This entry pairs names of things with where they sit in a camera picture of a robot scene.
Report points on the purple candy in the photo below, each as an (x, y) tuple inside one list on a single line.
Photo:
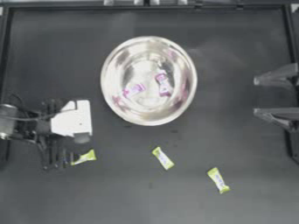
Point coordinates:
[(134, 90), (163, 84)]

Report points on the green candy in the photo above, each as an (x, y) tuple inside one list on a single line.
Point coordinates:
[(163, 158), (218, 180), (87, 156)]

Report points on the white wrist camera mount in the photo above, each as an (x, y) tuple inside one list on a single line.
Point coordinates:
[(73, 119)]

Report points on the steel bowl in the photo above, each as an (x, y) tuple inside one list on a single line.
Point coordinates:
[(129, 112)]

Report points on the black metal frame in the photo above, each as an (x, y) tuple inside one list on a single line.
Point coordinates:
[(58, 4)]

